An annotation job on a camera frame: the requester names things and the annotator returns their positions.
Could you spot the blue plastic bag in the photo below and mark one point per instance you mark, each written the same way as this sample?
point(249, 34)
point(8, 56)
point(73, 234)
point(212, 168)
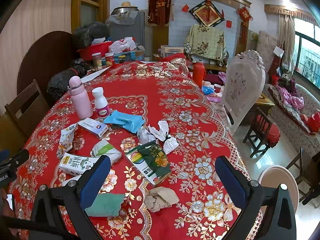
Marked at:
point(131, 123)

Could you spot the dark wooden stool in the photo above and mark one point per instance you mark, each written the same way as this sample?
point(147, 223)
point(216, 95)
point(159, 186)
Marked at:
point(308, 173)

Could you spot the beige paper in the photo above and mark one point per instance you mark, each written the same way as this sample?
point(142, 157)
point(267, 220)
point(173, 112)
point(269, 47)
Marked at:
point(160, 198)

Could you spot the white tissue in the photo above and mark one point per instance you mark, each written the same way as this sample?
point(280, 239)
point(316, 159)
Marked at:
point(144, 136)

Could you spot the red plastic bag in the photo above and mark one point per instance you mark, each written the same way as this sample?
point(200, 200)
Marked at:
point(312, 122)

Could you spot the small red cushioned chair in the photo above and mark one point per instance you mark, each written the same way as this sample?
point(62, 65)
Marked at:
point(263, 134)

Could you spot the floral sofa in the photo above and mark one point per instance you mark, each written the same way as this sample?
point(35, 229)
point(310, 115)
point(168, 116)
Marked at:
point(289, 121)

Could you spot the white green tissue pack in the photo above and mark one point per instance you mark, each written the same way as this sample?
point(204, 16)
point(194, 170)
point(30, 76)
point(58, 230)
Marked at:
point(103, 147)

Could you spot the floral covered television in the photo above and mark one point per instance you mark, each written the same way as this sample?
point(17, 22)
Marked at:
point(207, 42)

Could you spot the pink thermos bottle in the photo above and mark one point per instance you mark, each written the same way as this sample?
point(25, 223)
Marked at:
point(80, 98)

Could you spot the rainbow print carton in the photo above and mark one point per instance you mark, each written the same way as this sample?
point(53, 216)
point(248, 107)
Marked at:
point(140, 164)

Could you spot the red thermos jug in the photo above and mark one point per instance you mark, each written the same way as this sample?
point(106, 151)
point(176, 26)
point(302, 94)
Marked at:
point(199, 73)

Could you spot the white plastic bottle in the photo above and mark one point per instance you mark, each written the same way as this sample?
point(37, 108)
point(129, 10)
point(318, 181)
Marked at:
point(101, 103)

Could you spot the wooden side table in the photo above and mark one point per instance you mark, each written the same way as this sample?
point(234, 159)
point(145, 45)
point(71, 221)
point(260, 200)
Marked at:
point(263, 103)

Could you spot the green cloth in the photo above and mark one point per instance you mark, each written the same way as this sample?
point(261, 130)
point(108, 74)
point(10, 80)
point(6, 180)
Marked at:
point(106, 205)

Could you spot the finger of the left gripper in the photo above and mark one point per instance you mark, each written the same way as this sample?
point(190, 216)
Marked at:
point(15, 161)

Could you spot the red basin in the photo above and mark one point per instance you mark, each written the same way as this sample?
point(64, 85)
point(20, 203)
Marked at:
point(86, 53)

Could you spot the dark wooden chair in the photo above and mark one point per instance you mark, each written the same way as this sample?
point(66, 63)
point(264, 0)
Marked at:
point(28, 109)

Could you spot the dark green cracker packet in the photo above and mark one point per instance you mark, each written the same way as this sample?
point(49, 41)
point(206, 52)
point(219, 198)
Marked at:
point(155, 157)

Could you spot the white milk carton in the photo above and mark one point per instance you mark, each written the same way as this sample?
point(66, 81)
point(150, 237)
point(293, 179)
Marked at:
point(76, 165)

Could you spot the white knotted plastic bag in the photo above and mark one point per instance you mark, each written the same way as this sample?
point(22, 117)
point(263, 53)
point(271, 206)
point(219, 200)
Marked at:
point(169, 142)

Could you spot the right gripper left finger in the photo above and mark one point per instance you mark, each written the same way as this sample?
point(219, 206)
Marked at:
point(60, 212)

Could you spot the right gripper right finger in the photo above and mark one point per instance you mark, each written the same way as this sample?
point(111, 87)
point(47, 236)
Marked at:
point(278, 221)

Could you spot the beige trash bin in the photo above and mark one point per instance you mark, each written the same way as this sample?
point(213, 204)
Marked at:
point(275, 175)

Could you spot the white ornate chair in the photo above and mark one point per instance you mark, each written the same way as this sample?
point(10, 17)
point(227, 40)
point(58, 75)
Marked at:
point(245, 79)

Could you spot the silver snack wrapper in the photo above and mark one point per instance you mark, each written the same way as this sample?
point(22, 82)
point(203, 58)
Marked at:
point(66, 140)

